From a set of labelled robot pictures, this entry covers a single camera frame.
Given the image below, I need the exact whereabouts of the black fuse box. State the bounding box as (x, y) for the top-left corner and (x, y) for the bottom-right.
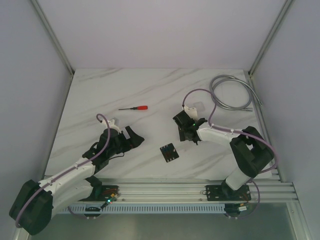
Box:
(160, 143), (180, 163)

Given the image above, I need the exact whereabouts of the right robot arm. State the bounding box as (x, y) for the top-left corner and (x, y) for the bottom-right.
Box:
(173, 110), (275, 200)

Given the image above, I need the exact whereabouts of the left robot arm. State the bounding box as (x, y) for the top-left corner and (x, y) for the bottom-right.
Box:
(9, 126), (145, 236)

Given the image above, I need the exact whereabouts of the clear plastic fuse box cover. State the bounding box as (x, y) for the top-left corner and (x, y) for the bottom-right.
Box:
(193, 101), (206, 113)

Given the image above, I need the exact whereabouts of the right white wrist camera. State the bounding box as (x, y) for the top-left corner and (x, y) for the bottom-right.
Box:
(183, 105), (199, 121)

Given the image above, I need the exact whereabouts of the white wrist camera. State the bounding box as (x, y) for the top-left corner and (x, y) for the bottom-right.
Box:
(183, 105), (199, 121)
(100, 119), (121, 133)

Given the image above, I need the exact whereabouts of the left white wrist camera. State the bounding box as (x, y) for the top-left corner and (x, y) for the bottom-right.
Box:
(100, 119), (121, 133)

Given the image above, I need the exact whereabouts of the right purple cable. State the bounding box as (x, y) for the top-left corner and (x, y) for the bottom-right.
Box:
(181, 88), (279, 221)

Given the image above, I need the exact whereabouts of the purple cable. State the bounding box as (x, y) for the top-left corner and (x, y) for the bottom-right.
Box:
(15, 113), (112, 228)
(181, 88), (279, 221)

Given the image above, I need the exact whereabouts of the red handled screwdriver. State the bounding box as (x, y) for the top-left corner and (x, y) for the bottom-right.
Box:
(119, 105), (148, 111)

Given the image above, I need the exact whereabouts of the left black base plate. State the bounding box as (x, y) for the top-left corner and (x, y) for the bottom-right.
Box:
(79, 185), (119, 202)

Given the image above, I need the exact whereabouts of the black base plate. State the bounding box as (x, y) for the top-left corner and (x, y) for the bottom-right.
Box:
(79, 185), (119, 202)
(204, 185), (252, 202)

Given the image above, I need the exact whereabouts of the aluminium front rail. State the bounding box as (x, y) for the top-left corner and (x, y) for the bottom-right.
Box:
(101, 178), (298, 203)

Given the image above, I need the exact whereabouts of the grey coiled cable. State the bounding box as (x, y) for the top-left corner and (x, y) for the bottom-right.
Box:
(209, 74), (264, 112)

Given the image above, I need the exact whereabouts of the slotted cable duct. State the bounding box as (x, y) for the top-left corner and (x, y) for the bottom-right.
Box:
(34, 203), (288, 215)

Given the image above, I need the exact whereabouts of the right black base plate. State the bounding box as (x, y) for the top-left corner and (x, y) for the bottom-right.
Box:
(204, 185), (252, 202)

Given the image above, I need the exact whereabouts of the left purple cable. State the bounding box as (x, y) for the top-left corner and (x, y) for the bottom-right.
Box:
(15, 113), (112, 228)

